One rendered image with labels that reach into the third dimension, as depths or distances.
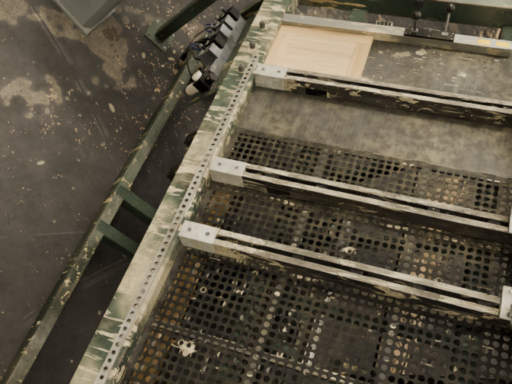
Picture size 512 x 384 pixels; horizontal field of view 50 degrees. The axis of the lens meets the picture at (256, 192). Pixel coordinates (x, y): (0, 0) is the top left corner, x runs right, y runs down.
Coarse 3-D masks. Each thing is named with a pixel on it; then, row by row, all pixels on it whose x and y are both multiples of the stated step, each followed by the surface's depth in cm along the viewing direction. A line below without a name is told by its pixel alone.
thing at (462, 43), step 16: (288, 16) 244; (304, 16) 243; (352, 32) 236; (368, 32) 233; (384, 32) 231; (400, 32) 230; (448, 48) 226; (464, 48) 224; (480, 48) 221; (496, 48) 219
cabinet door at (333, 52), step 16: (288, 32) 241; (304, 32) 240; (320, 32) 239; (336, 32) 238; (272, 48) 237; (288, 48) 236; (304, 48) 235; (320, 48) 234; (336, 48) 233; (352, 48) 231; (368, 48) 230; (272, 64) 231; (288, 64) 230; (304, 64) 229; (320, 64) 228; (336, 64) 227; (352, 64) 226
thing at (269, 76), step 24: (264, 72) 221; (288, 72) 220; (312, 72) 218; (336, 96) 217; (360, 96) 212; (384, 96) 208; (408, 96) 205; (432, 96) 206; (456, 96) 203; (480, 120) 202; (504, 120) 199
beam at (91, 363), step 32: (288, 0) 249; (256, 32) 239; (224, 96) 219; (192, 160) 203; (160, 224) 188; (160, 256) 181; (128, 288) 176; (160, 288) 179; (128, 320) 170; (96, 352) 165; (128, 352) 166
